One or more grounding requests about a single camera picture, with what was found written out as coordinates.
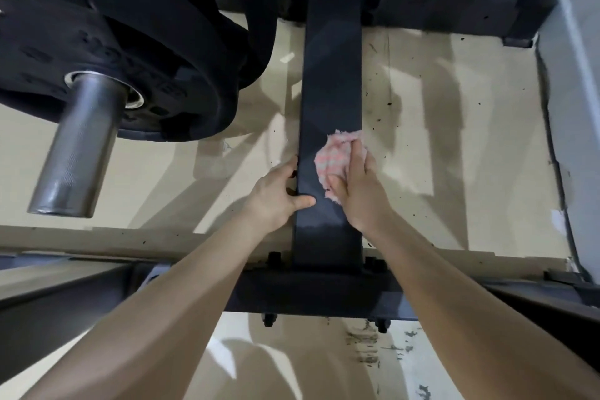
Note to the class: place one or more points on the person's right hand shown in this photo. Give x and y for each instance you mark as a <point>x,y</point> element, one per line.
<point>361,198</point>

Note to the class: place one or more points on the person's left hand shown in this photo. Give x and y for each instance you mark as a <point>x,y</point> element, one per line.
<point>269,198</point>

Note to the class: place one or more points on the person's right thumb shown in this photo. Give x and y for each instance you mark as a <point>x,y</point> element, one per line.
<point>335,188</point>

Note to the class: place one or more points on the person's left thumb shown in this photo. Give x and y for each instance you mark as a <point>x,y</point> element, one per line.
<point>302,202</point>

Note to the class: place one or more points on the pink striped cleaning cloth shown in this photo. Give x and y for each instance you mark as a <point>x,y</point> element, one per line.
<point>330,158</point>

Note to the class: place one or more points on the black steel rack frame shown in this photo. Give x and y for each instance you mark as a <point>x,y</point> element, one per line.
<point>328,62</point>

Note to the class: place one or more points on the person's right forearm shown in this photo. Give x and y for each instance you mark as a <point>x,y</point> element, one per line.
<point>468,320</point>

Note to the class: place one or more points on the person's left forearm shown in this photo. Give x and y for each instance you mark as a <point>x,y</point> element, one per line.
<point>154,315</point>

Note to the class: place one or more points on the steel barbell sleeve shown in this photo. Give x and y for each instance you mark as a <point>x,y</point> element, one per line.
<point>77,151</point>

